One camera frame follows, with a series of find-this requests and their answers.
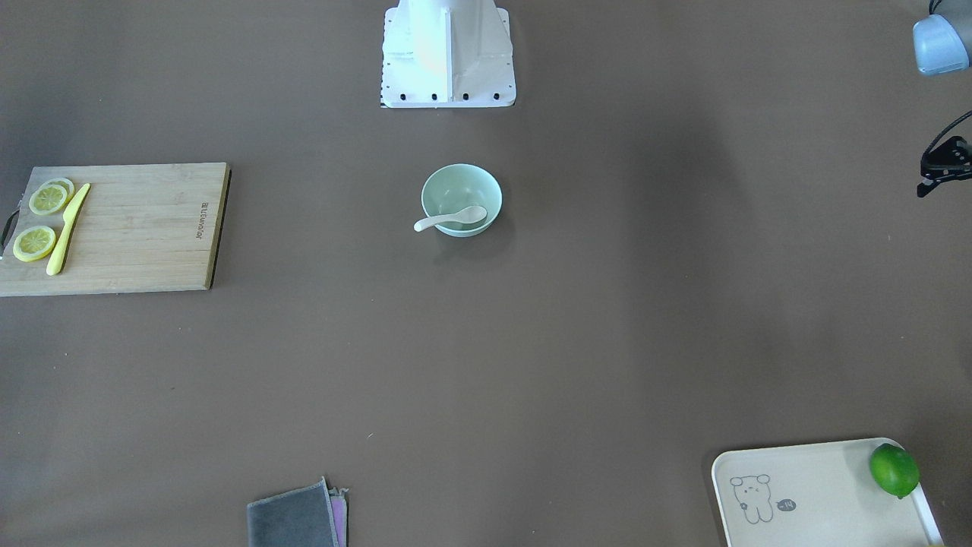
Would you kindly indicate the light green bowl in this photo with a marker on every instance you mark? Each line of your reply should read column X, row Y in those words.
column 455, row 187

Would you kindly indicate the pink folded cloth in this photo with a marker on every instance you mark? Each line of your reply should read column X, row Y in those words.
column 340, row 513

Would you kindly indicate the green lime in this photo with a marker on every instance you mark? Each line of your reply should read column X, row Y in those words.
column 894, row 470

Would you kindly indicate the lower lemon slice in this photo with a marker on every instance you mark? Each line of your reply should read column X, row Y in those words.
column 34, row 243

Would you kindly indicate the cream rabbit tray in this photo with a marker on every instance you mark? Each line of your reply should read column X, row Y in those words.
column 820, row 494

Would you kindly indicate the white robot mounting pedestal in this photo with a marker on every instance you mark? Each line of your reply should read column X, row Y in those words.
column 447, row 55

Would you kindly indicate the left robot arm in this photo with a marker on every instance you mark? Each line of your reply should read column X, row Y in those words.
column 942, row 40

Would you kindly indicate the bamboo cutting board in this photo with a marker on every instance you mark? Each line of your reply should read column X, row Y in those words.
column 141, row 228

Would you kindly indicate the grey folded cloth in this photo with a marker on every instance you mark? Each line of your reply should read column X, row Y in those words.
column 301, row 517

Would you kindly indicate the white ceramic spoon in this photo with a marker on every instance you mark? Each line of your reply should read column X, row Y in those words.
column 467, row 215

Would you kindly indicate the yellow plastic knife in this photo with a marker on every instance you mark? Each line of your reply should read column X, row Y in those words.
column 71, row 211

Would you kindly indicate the upper lemon slice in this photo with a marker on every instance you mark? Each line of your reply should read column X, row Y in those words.
column 49, row 199

